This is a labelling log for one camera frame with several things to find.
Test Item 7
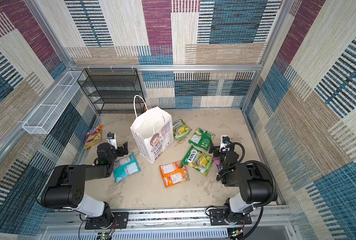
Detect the Fox's spring tea bag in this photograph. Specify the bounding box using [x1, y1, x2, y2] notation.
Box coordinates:
[173, 119, 192, 142]

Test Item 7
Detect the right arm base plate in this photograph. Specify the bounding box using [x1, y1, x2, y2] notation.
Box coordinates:
[205, 208, 252, 226]

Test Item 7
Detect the purple candy bag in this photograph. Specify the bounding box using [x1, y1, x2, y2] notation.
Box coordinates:
[213, 157, 223, 171]

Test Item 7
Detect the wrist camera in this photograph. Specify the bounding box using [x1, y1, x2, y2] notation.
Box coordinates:
[220, 135, 231, 153]
[107, 132, 118, 150]

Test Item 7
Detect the green Fox's candy bag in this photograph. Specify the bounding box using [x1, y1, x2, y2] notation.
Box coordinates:
[183, 146, 213, 177]

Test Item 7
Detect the orange candy bag front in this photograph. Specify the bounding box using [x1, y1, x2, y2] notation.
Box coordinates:
[159, 160, 190, 188]

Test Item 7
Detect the orange candy bag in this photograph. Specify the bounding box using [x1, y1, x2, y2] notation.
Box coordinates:
[84, 125, 103, 150]
[159, 160, 190, 188]

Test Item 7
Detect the black corrugated cable conduit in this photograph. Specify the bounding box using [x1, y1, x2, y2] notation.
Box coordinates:
[215, 141, 278, 240]

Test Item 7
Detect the orange candy bag by wall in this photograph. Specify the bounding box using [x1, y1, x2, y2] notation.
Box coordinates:
[84, 125, 103, 150]

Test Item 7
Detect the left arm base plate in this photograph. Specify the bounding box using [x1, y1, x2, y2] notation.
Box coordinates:
[84, 212, 129, 230]

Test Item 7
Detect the teal mint candy bag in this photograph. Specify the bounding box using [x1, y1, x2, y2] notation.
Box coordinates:
[113, 153, 141, 183]

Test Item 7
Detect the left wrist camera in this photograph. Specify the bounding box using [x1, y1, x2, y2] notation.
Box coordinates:
[107, 132, 118, 150]

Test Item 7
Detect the white paper bag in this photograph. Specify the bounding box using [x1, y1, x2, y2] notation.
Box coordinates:
[130, 95, 174, 164]

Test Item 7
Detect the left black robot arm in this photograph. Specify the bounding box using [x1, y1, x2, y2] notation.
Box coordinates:
[40, 142, 129, 230]

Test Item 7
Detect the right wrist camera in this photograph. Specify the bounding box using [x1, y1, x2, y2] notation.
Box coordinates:
[220, 135, 231, 153]

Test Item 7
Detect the aluminium mounting rail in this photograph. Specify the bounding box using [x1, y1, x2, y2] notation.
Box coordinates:
[36, 205, 302, 240]

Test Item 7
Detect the black wire shelf rack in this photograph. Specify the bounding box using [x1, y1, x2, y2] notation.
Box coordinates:
[77, 68, 146, 114]

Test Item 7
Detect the green candy bag back-side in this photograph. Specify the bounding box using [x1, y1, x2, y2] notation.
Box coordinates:
[189, 128, 215, 151]

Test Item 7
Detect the white wire wall basket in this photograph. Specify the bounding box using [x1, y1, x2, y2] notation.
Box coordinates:
[22, 71, 81, 135]

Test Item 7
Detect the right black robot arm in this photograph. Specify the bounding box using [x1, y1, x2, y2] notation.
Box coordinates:
[205, 143, 277, 226]

